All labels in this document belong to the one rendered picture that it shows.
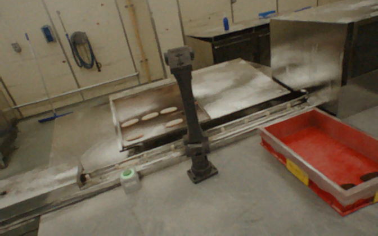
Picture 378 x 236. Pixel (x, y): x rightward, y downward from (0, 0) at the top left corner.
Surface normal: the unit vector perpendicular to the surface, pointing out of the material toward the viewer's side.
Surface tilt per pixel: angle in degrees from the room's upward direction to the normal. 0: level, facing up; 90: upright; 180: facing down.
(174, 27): 90
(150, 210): 0
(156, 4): 90
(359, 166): 0
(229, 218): 0
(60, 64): 90
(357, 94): 90
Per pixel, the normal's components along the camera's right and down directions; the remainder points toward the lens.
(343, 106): 0.33, 0.37
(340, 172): -0.18, -0.88
